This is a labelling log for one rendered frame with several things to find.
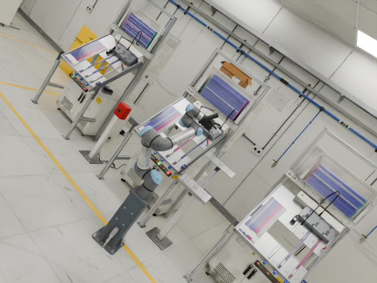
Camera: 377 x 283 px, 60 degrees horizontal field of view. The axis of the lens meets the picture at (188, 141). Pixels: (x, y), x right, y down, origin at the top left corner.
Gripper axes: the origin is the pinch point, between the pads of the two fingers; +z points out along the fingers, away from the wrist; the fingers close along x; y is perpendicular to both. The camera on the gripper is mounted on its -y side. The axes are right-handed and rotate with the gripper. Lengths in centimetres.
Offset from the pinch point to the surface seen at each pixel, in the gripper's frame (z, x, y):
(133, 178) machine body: -18, -65, 135
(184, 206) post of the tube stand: 29, -10, 92
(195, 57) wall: -24, -291, 23
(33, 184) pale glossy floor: -100, 20, 138
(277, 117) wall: 113, -195, -2
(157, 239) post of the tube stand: 29, 0, 137
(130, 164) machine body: -30, -75, 127
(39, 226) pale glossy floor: -76, 63, 131
